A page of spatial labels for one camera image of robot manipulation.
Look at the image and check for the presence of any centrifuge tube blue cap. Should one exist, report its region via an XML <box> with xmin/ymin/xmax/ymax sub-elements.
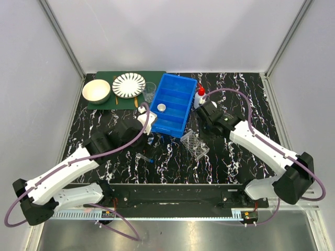
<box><xmin>136</xmin><ymin>153</ymin><xmax>154</xmax><ymax>163</ymax></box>
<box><xmin>147</xmin><ymin>134</ymin><xmax>163</xmax><ymax>147</ymax></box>

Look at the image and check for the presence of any clear tube rack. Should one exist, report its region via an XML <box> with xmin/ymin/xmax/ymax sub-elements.
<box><xmin>181</xmin><ymin>130</ymin><xmax>209</xmax><ymax>161</ymax></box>

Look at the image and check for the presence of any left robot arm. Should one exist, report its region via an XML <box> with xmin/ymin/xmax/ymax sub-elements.
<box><xmin>13</xmin><ymin>114</ymin><xmax>155</xmax><ymax>226</ymax></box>

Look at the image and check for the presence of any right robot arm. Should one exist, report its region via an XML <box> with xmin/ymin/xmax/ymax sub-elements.
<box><xmin>195</xmin><ymin>101</ymin><xmax>314</xmax><ymax>208</ymax></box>

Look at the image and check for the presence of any squeeze bottle red cap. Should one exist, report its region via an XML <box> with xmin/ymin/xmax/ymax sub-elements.
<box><xmin>193</xmin><ymin>84</ymin><xmax>206</xmax><ymax>110</ymax></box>

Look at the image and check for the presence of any small white crucible cup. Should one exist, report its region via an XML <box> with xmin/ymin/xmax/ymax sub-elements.
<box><xmin>157</xmin><ymin>104</ymin><xmax>166</xmax><ymax>113</ymax></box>

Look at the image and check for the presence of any green placemat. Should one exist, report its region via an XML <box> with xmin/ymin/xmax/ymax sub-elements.
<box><xmin>87</xmin><ymin>71</ymin><xmax>165</xmax><ymax>110</ymax></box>

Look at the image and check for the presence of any gold knife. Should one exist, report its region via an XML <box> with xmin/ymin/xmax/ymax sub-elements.
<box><xmin>134</xmin><ymin>97</ymin><xmax>138</xmax><ymax>108</ymax></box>

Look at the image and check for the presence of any blue compartment bin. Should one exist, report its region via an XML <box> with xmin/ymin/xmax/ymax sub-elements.
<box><xmin>150</xmin><ymin>73</ymin><xmax>197</xmax><ymax>138</ymax></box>

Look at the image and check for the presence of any clear drinking glass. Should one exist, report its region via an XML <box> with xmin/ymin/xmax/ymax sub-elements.
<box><xmin>142</xmin><ymin>82</ymin><xmax>157</xmax><ymax>103</ymax></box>

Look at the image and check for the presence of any striped white plate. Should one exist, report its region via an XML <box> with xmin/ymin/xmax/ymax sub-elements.
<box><xmin>111</xmin><ymin>73</ymin><xmax>146</xmax><ymax>99</ymax></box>

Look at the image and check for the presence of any white ceramic bowl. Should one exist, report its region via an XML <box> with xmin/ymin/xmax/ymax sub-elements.
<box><xmin>82</xmin><ymin>79</ymin><xmax>111</xmax><ymax>105</ymax></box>

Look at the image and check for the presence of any gold fork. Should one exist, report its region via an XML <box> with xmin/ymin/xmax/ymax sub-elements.
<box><xmin>113</xmin><ymin>75</ymin><xmax>118</xmax><ymax>105</ymax></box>

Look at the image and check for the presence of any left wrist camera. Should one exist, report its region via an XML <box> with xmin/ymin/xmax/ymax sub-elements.
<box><xmin>137</xmin><ymin>106</ymin><xmax>158</xmax><ymax>135</ymax></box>

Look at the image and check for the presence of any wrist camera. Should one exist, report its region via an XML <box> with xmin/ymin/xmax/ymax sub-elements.
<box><xmin>199</xmin><ymin>97</ymin><xmax>217</xmax><ymax>108</ymax></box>
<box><xmin>137</xmin><ymin>106</ymin><xmax>158</xmax><ymax>135</ymax></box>

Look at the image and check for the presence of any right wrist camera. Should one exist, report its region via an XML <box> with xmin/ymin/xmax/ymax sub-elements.
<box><xmin>199</xmin><ymin>97</ymin><xmax>217</xmax><ymax>108</ymax></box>

